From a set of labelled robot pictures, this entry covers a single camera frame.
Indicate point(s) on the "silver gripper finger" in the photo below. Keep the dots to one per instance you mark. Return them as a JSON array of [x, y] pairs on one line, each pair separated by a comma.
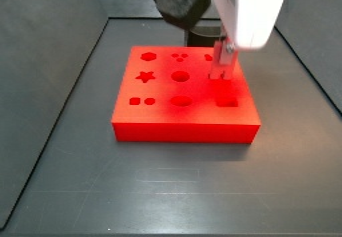
[[224, 53]]

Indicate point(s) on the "black curved holder block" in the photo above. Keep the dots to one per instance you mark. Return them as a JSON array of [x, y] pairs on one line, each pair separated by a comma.
[[203, 34]]

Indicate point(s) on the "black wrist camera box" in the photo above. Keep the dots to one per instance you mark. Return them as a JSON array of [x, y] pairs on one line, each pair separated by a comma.
[[181, 13]]

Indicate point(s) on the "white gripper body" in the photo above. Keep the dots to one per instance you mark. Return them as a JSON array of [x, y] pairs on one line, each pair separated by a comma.
[[247, 21]]

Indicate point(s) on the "red double-square peg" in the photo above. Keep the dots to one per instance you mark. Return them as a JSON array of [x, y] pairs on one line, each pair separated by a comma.
[[220, 72]]

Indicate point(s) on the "red shape-sorting block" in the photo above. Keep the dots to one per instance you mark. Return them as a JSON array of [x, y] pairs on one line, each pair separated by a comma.
[[169, 103]]

